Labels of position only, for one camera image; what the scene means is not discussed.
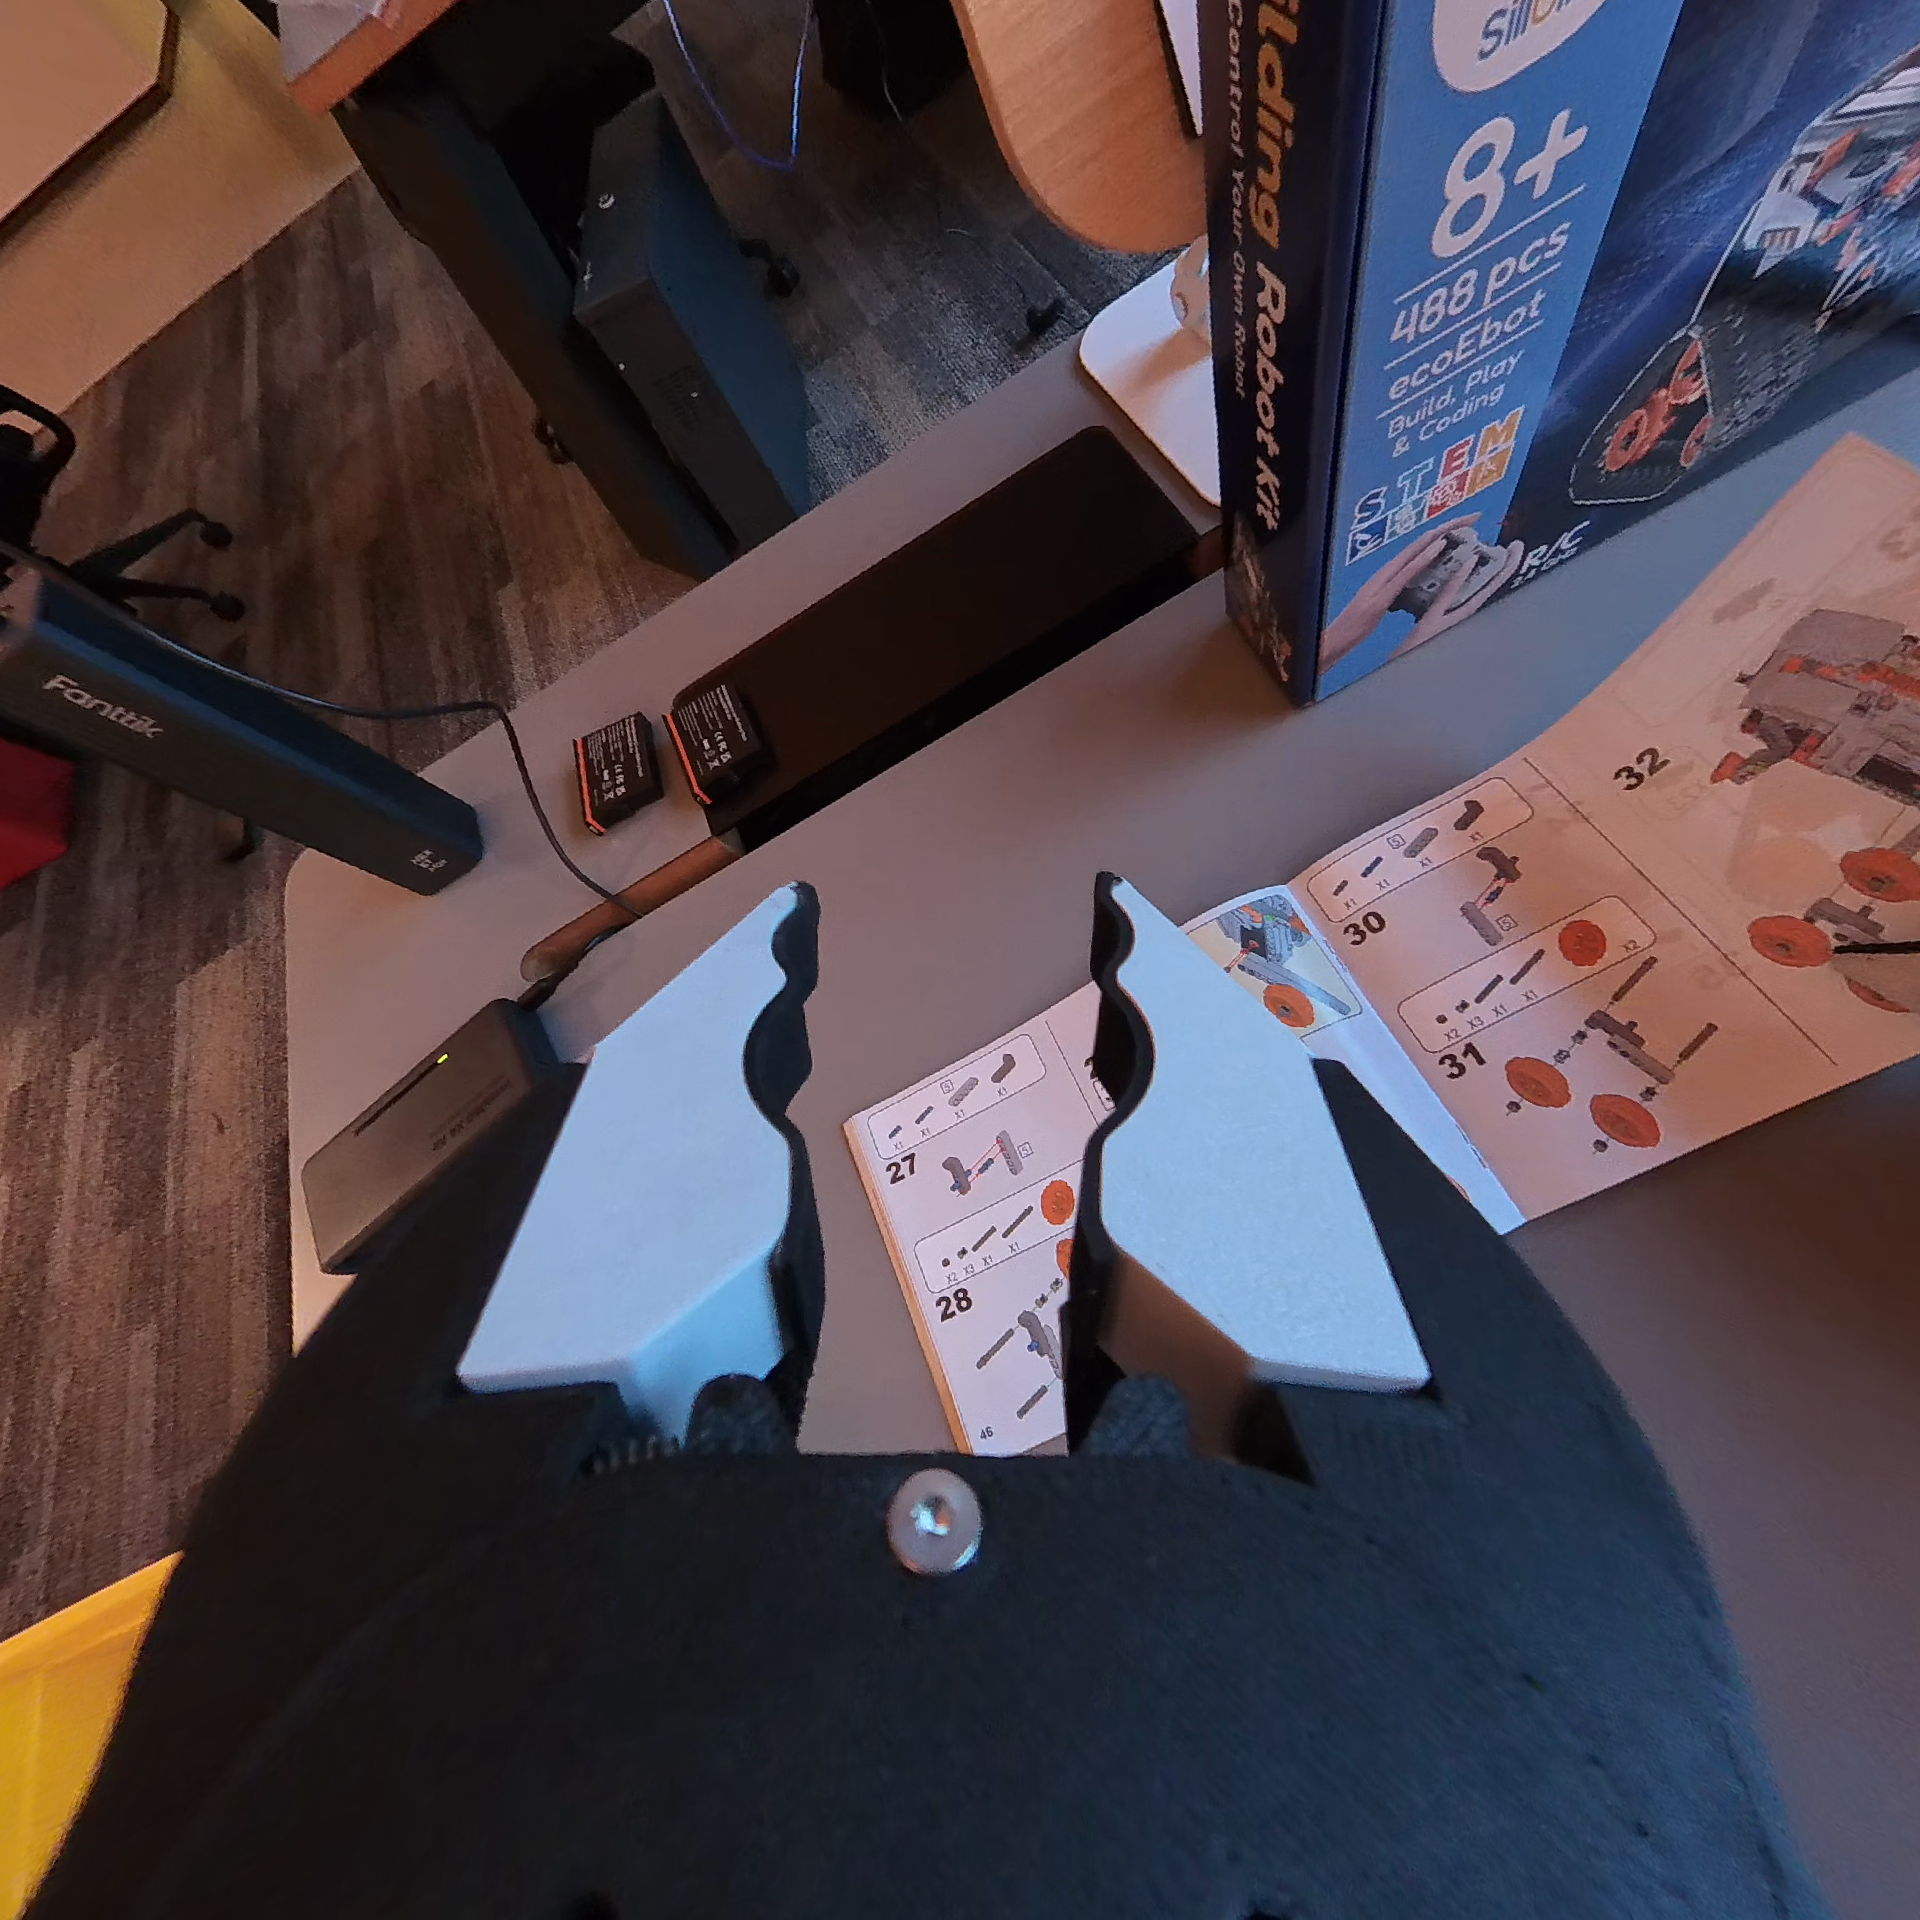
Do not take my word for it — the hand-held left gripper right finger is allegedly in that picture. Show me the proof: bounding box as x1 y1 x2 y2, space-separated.
1059 871 1434 1454

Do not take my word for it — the blue robot kit box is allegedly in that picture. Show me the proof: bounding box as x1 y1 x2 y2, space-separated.
1199 0 1920 707

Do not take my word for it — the black power cable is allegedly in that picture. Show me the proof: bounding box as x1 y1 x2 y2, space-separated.
247 676 650 1029

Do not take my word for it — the red box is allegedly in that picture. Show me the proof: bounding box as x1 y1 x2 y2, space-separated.
0 742 81 889

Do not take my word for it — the yellow plastic bin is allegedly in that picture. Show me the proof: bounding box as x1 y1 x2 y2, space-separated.
0 1553 185 1920

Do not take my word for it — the black computer tower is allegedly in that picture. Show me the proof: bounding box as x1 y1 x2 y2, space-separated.
573 98 818 579

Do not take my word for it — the wooden display stand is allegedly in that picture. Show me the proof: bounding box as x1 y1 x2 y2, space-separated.
947 0 1223 508

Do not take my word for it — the black camera battery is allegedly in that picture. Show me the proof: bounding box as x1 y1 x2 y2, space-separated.
665 681 773 804
573 713 667 831

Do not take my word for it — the dark blue long case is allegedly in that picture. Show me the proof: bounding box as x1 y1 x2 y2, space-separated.
0 578 484 897

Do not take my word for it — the white instruction booklet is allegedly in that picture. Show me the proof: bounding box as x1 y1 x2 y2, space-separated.
844 433 1920 1457

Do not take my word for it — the grey desk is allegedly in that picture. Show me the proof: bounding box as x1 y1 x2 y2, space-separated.
285 337 1246 1353
526 359 1920 1920

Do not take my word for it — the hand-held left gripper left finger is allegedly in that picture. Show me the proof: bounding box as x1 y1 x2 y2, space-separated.
452 882 828 1444

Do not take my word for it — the black charger box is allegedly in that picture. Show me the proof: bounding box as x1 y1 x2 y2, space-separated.
300 1002 590 1273

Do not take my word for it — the black desk cable tray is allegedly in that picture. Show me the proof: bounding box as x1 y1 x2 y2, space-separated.
667 425 1204 853

